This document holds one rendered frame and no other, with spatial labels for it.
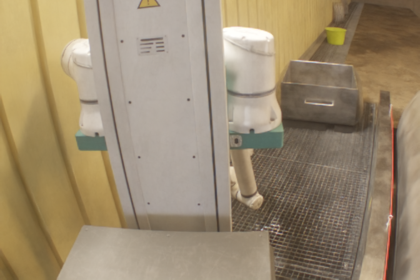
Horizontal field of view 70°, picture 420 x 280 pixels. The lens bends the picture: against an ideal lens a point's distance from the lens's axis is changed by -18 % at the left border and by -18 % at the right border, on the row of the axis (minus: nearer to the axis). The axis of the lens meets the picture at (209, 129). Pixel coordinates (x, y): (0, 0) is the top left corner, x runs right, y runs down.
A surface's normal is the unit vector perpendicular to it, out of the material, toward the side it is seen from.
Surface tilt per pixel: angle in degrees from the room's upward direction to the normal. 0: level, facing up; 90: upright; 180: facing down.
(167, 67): 90
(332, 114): 95
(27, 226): 90
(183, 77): 90
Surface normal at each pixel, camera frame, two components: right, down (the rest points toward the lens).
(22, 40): 0.89, 0.15
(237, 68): -0.26, 0.46
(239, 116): -0.44, 0.07
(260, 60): 0.33, 0.40
